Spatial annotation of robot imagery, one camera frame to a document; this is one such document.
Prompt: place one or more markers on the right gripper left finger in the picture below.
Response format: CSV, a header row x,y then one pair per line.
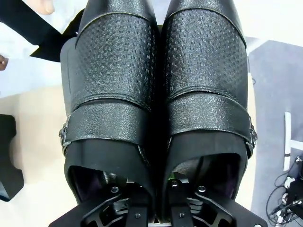
x,y
111,208

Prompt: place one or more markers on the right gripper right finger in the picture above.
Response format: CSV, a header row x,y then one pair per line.
x,y
201,208

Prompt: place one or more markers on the black buckled leather shoe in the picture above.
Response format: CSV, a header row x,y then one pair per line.
x,y
111,94
208,89

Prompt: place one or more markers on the person's bare hand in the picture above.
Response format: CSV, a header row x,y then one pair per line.
x,y
2,62
47,6

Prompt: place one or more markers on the black electronics box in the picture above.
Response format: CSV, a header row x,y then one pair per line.
x,y
296,194

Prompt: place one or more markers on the white metal table leg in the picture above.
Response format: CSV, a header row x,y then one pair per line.
x,y
287,142

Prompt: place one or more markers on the black plastic block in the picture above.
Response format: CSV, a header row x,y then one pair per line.
x,y
10,158

